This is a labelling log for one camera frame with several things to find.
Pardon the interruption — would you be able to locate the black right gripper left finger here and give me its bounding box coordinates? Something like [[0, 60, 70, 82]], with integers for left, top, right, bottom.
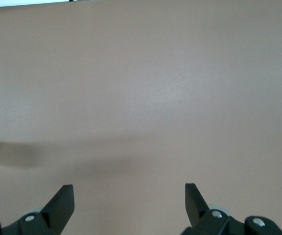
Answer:
[[0, 184, 75, 235]]

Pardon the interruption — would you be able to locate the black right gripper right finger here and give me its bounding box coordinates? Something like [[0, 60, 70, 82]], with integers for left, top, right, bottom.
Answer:
[[181, 182, 282, 235]]

